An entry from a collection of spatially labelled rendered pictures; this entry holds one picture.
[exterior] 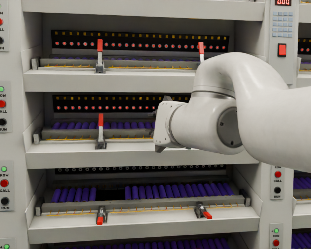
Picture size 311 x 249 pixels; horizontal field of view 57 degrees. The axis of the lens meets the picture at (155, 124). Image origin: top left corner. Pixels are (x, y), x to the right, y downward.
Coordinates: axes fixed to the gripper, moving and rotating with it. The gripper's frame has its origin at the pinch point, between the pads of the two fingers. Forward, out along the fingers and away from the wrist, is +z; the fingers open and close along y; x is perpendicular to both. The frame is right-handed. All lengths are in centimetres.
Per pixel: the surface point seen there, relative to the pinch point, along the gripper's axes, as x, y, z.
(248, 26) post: -24.9, 33.2, 1.9
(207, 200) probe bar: -20.7, -18.3, 2.7
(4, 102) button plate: 34.5, -1.1, 9.8
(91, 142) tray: 12.7, -7.5, 10.2
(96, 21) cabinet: 15.4, 29.0, 23.3
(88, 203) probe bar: 10.4, -23.9, 11.7
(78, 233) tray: 12.3, -30.5, 7.9
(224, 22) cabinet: -23.5, 37.5, 12.6
